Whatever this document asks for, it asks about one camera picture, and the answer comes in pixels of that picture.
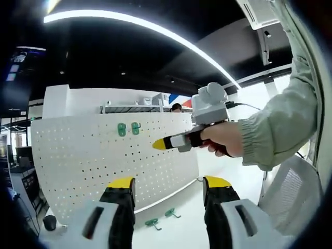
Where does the white mesh chair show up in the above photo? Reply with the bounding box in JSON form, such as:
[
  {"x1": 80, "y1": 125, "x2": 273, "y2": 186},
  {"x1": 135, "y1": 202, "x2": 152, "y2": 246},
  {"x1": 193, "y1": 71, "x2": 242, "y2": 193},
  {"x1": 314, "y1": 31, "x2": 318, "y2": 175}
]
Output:
[{"x1": 258, "y1": 155, "x2": 326, "y2": 234}]

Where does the black desk monitor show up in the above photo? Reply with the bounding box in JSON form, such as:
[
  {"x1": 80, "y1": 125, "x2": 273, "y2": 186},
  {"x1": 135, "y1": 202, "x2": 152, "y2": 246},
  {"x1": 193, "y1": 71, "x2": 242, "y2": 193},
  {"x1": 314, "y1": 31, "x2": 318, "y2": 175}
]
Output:
[{"x1": 15, "y1": 146, "x2": 33, "y2": 167}]

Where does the person's pale green jacket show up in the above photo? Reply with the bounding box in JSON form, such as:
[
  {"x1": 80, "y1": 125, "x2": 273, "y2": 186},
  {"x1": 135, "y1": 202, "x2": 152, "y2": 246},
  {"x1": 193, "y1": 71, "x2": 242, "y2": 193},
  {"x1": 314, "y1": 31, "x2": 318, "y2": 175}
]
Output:
[{"x1": 269, "y1": 0, "x2": 329, "y2": 167}]

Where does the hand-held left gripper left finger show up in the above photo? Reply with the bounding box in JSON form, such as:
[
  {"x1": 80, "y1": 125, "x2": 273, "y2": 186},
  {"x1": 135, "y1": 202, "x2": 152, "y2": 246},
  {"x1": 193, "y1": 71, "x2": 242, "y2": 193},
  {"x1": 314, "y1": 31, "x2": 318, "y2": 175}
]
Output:
[{"x1": 70, "y1": 177, "x2": 136, "y2": 249}]

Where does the white pegboard mounting plate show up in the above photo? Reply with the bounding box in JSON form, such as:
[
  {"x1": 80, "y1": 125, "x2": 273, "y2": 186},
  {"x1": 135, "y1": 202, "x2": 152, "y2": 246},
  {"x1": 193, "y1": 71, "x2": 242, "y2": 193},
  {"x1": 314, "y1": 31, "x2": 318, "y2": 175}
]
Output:
[{"x1": 30, "y1": 112, "x2": 200, "y2": 224}]

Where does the black computer mouse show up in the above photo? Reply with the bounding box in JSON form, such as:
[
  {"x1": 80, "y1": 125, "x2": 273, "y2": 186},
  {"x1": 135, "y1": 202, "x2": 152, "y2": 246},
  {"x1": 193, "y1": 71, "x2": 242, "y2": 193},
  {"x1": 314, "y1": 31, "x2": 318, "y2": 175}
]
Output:
[{"x1": 42, "y1": 215, "x2": 58, "y2": 232}]

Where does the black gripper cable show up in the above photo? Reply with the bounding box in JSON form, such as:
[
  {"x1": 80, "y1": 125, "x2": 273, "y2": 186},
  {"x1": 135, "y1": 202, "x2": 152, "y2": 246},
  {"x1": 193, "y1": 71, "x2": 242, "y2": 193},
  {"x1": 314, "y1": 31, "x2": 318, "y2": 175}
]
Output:
[{"x1": 225, "y1": 102, "x2": 263, "y2": 112}]

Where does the striped wall banner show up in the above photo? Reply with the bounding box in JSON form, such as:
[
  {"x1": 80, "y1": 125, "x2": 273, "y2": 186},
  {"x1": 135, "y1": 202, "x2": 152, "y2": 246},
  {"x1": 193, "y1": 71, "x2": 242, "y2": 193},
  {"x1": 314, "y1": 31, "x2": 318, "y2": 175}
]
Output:
[{"x1": 170, "y1": 93, "x2": 193, "y2": 107}]

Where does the white ceiling air conditioner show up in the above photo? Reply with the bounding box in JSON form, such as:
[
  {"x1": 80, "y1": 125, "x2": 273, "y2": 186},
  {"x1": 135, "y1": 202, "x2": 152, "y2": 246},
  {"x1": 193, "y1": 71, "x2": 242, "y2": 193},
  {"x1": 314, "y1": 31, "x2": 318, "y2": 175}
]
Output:
[{"x1": 235, "y1": 0, "x2": 283, "y2": 31}]

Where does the grey metal storage shelf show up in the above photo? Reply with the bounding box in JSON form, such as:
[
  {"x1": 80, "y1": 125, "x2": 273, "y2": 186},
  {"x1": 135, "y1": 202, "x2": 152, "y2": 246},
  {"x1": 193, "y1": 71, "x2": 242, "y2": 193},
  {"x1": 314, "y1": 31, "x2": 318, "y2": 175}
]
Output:
[{"x1": 100, "y1": 104, "x2": 168, "y2": 115}]

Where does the long ceiling light strip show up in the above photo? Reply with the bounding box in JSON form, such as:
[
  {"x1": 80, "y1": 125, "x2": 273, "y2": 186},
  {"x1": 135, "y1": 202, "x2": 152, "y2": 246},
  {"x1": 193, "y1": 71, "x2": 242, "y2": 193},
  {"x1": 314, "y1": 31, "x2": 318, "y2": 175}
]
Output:
[{"x1": 43, "y1": 9, "x2": 242, "y2": 89}]

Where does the black equipment cart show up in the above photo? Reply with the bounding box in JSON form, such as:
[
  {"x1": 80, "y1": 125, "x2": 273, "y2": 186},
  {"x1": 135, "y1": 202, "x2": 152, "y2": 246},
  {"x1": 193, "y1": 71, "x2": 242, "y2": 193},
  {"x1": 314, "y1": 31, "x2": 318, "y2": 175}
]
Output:
[{"x1": 20, "y1": 167, "x2": 49, "y2": 218}]

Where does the large dark wall screen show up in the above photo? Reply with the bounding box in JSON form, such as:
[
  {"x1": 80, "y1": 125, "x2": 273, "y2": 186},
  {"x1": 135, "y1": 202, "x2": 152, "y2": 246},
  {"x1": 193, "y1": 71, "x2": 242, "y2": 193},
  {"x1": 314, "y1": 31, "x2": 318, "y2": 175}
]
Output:
[{"x1": 6, "y1": 46, "x2": 47, "y2": 86}]

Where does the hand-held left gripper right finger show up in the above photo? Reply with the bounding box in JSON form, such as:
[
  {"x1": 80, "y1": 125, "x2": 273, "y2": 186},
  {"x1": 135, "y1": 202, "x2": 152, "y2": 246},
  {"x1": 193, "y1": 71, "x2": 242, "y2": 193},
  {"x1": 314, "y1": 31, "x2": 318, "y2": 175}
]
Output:
[{"x1": 203, "y1": 175, "x2": 286, "y2": 249}]

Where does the person's right hand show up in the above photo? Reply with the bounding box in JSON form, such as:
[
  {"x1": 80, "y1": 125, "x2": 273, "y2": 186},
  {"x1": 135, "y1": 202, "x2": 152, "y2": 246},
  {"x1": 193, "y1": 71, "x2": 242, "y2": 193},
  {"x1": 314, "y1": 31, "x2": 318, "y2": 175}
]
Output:
[{"x1": 190, "y1": 120, "x2": 244, "y2": 158}]

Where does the large white storage crate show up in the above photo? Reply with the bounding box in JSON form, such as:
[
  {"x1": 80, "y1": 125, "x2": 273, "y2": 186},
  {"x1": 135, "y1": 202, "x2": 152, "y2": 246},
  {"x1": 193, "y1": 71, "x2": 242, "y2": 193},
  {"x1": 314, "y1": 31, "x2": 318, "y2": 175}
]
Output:
[{"x1": 151, "y1": 93, "x2": 169, "y2": 106}]

